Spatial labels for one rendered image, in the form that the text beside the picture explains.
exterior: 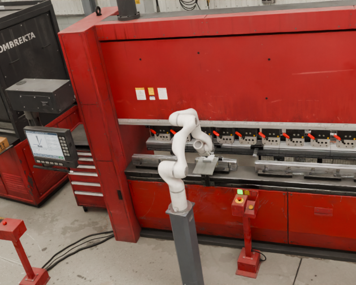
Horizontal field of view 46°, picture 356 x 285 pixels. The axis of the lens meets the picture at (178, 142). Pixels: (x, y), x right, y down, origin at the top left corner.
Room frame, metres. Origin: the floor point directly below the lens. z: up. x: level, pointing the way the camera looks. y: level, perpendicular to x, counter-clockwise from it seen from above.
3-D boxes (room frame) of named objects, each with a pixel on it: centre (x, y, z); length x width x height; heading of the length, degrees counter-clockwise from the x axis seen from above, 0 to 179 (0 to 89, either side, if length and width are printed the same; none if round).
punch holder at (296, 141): (3.02, -0.99, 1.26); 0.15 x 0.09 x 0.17; 68
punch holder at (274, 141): (3.09, -0.80, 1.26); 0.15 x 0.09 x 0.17; 68
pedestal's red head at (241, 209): (2.86, -0.50, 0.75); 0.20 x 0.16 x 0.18; 63
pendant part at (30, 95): (3.32, 1.08, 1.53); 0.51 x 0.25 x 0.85; 63
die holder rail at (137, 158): (3.52, 0.24, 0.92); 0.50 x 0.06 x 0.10; 68
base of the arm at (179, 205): (2.63, 0.06, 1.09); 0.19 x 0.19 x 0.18
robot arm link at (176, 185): (2.65, 0.09, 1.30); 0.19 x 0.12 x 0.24; 62
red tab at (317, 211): (2.78, -1.16, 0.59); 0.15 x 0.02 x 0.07; 68
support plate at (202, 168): (3.17, -0.22, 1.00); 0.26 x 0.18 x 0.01; 158
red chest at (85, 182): (4.20, 0.99, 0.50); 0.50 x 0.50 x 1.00; 68
